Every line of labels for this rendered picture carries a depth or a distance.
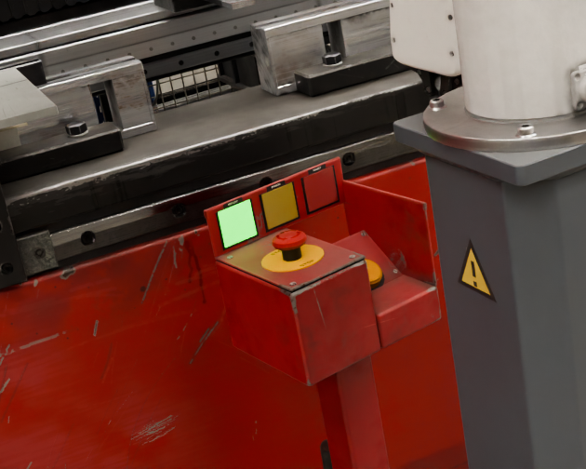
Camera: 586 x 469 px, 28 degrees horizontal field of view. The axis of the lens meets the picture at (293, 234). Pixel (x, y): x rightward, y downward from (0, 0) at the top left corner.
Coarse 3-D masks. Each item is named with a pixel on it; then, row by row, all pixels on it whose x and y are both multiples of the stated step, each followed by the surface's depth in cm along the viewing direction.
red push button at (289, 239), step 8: (288, 232) 132; (296, 232) 131; (280, 240) 130; (288, 240) 130; (296, 240) 130; (304, 240) 130; (280, 248) 130; (288, 248) 130; (296, 248) 131; (288, 256) 131; (296, 256) 131
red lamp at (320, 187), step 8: (328, 168) 143; (312, 176) 142; (320, 176) 142; (328, 176) 143; (304, 184) 141; (312, 184) 142; (320, 184) 143; (328, 184) 143; (312, 192) 142; (320, 192) 143; (328, 192) 144; (336, 192) 144; (312, 200) 142; (320, 200) 143; (328, 200) 144; (336, 200) 145; (312, 208) 143
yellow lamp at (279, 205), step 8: (288, 184) 140; (272, 192) 139; (280, 192) 139; (288, 192) 140; (264, 200) 138; (272, 200) 139; (280, 200) 140; (288, 200) 140; (264, 208) 139; (272, 208) 139; (280, 208) 140; (288, 208) 141; (296, 208) 141; (272, 216) 140; (280, 216) 140; (288, 216) 141; (296, 216) 142; (272, 224) 140
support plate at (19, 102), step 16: (0, 80) 143; (16, 80) 141; (0, 96) 135; (16, 96) 133; (32, 96) 132; (0, 112) 127; (16, 112) 126; (32, 112) 125; (48, 112) 126; (0, 128) 124
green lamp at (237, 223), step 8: (248, 200) 137; (232, 208) 136; (240, 208) 137; (248, 208) 137; (224, 216) 136; (232, 216) 136; (240, 216) 137; (248, 216) 138; (224, 224) 136; (232, 224) 136; (240, 224) 137; (248, 224) 138; (224, 232) 136; (232, 232) 137; (240, 232) 137; (248, 232) 138; (256, 232) 139; (224, 240) 136; (232, 240) 137; (240, 240) 138
